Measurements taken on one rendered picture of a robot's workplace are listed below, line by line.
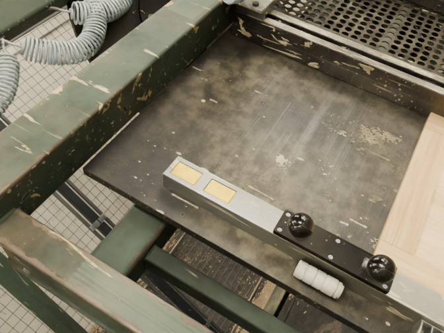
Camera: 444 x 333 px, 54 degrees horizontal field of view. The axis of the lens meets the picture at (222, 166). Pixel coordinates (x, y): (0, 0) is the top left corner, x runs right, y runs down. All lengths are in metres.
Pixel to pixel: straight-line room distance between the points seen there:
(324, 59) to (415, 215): 0.43
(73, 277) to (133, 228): 0.17
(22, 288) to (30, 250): 0.52
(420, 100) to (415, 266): 0.41
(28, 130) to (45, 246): 0.21
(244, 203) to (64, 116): 0.35
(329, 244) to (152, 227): 0.31
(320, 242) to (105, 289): 0.34
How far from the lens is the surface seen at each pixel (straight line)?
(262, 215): 0.75
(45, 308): 1.27
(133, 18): 1.52
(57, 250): 0.72
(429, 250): 0.85
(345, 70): 1.08
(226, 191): 0.76
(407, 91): 1.06
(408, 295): 0.76
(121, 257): 0.79
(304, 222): 0.61
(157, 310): 0.65
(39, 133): 0.80
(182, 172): 0.78
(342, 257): 0.73
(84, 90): 0.85
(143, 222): 0.82
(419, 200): 0.90
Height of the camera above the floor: 1.82
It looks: 16 degrees down
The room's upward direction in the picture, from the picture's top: 41 degrees counter-clockwise
